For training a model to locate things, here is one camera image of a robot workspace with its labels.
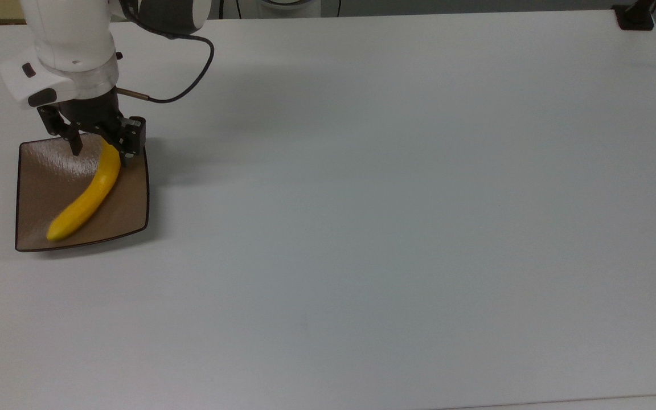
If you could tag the black table clamp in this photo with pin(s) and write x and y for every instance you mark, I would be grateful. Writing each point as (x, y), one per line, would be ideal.
(635, 16)

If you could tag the yellow banana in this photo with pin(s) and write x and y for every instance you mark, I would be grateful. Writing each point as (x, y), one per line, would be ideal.
(90, 196)

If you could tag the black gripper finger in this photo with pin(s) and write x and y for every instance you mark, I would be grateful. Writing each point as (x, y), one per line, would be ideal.
(75, 142)
(130, 139)

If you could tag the square brown ceramic plate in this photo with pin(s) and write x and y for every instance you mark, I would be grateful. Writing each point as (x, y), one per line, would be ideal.
(128, 199)

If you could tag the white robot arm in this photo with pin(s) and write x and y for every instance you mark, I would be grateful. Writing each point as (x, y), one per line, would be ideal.
(72, 40)

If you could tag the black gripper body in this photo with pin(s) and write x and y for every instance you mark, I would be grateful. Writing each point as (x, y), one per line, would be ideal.
(90, 111)

